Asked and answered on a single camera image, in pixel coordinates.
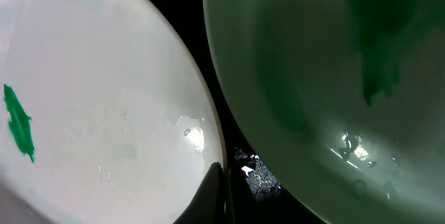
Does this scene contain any upper light green plate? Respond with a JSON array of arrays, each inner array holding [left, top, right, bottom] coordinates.
[[206, 0, 444, 223]]

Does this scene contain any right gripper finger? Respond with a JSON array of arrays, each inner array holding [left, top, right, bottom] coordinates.
[[174, 162, 225, 224]]

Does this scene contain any white plate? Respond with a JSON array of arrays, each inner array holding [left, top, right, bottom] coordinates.
[[1, 0, 225, 223]]

